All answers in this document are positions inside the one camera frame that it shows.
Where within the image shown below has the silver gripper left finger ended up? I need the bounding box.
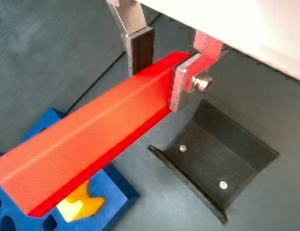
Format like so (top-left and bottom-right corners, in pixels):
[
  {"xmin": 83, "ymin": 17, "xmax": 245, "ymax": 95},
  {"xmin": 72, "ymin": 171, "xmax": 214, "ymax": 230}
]
[{"xmin": 106, "ymin": 0, "xmax": 155, "ymax": 76}]

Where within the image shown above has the red hexagon rod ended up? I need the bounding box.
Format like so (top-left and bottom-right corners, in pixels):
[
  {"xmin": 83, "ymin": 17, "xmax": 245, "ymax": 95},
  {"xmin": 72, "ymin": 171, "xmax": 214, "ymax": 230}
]
[{"xmin": 0, "ymin": 52, "xmax": 189, "ymax": 217}]

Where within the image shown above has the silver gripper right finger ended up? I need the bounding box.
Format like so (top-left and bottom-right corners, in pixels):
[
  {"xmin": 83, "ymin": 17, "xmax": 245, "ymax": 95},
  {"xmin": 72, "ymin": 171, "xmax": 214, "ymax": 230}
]
[{"xmin": 168, "ymin": 31, "xmax": 222, "ymax": 113}]

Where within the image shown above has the blue shape sorter block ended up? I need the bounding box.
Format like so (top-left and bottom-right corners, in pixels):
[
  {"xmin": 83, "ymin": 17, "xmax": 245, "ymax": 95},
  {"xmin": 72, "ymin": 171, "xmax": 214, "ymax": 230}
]
[{"xmin": 0, "ymin": 110, "xmax": 139, "ymax": 225}]

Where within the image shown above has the yellow notched block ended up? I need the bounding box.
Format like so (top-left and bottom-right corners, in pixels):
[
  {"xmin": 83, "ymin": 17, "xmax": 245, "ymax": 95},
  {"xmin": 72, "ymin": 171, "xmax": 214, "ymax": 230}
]
[{"xmin": 56, "ymin": 181, "xmax": 104, "ymax": 223}]

